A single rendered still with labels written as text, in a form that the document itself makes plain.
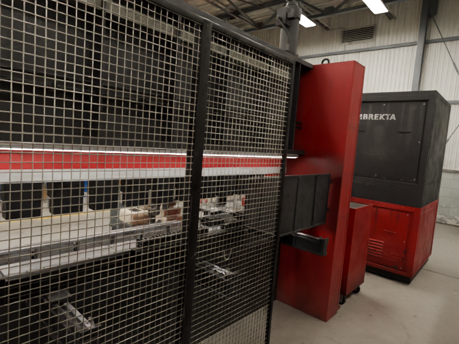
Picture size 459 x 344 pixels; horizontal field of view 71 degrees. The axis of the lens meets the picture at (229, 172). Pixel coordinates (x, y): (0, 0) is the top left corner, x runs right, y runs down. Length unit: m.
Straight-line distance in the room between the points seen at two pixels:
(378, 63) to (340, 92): 6.81
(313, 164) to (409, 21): 7.25
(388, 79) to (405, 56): 0.63
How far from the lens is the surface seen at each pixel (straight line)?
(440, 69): 9.37
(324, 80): 3.07
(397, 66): 9.61
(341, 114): 2.95
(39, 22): 1.75
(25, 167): 1.74
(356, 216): 3.39
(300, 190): 2.49
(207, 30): 1.34
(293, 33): 3.00
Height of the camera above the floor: 1.54
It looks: 5 degrees down
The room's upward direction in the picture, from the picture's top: 4 degrees clockwise
